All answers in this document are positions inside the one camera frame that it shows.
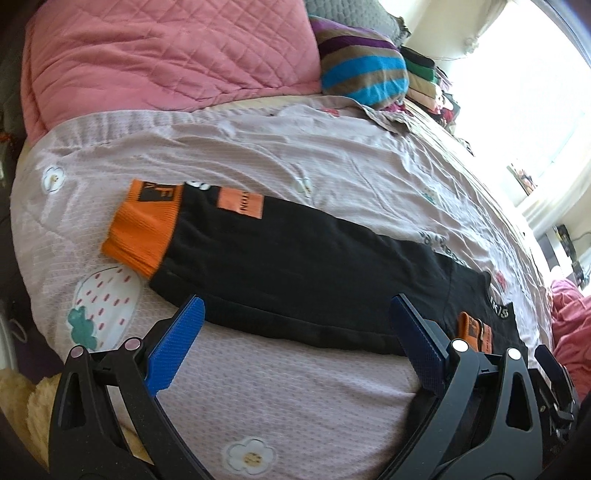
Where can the striped knitted pillow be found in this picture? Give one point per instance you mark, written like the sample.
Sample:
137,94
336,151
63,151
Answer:
364,69

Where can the yellow plush toy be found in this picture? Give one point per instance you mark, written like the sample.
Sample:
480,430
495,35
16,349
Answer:
41,397

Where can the white curtain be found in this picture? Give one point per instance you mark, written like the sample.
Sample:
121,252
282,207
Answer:
554,203

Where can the small colourful ornament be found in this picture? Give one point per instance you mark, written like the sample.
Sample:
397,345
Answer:
524,177

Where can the pink quilted pillow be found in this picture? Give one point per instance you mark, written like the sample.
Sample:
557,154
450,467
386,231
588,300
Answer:
161,55

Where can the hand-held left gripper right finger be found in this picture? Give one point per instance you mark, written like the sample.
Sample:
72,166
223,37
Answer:
415,344

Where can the black pants with orange cuffs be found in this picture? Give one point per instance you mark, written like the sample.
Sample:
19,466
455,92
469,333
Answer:
300,267

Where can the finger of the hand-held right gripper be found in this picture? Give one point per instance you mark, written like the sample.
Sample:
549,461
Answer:
567,385
547,367

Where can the dark box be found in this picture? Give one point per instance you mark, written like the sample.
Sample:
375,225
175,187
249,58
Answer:
570,251

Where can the stack of folded clothes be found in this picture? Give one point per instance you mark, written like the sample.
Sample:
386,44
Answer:
422,78

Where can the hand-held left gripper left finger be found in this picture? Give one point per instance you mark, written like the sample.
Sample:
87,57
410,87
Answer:
175,344

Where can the pink crumpled cloth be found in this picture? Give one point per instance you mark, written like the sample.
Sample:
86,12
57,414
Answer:
572,323

